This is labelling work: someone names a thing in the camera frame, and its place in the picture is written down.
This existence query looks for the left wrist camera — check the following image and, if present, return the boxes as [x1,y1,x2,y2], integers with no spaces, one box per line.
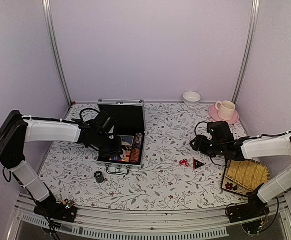
[94,111,115,134]

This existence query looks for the blue playing card deck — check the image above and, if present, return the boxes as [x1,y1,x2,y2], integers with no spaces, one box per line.
[119,135,135,147]

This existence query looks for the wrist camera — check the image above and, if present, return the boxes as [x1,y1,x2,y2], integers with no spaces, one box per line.
[94,111,115,134]
[207,121,235,144]

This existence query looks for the white ceramic bowl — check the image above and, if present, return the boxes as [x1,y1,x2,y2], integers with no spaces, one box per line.
[182,91,201,106]

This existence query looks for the aluminium poker case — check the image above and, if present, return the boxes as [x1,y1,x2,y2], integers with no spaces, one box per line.
[97,99,146,176]

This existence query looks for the pink saucer plate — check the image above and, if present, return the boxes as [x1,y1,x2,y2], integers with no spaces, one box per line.
[209,104,239,124]

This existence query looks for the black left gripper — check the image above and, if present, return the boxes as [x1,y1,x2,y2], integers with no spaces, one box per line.
[93,132,123,158]

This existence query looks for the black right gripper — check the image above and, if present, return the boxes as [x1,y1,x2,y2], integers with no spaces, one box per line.
[190,134,226,158]

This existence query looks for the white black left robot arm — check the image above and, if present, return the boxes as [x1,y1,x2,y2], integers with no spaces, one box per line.
[0,110,125,217]

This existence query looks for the woven bamboo tray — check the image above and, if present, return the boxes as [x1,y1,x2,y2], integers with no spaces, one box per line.
[221,160,270,197]

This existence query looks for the black red triangle card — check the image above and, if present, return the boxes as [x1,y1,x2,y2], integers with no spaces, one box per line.
[193,158,205,170]

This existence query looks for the cream ribbed mug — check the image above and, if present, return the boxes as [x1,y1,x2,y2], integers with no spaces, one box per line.
[215,100,236,121]

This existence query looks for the purple small blind button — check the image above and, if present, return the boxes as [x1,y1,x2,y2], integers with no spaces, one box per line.
[109,155,122,162]

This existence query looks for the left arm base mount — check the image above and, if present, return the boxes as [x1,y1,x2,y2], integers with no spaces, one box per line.
[34,198,78,223]

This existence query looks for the black poker chip stack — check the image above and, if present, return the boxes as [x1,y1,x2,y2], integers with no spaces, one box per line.
[94,170,105,183]

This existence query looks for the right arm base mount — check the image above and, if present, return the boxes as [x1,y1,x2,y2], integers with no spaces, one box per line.
[225,195,270,223]

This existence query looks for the red dice pair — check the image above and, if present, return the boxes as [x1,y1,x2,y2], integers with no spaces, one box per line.
[179,158,190,168]

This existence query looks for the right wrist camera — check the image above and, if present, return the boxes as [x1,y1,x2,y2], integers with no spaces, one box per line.
[207,121,235,144]

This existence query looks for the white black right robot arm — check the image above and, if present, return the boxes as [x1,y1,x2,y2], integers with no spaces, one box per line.
[190,121,291,218]

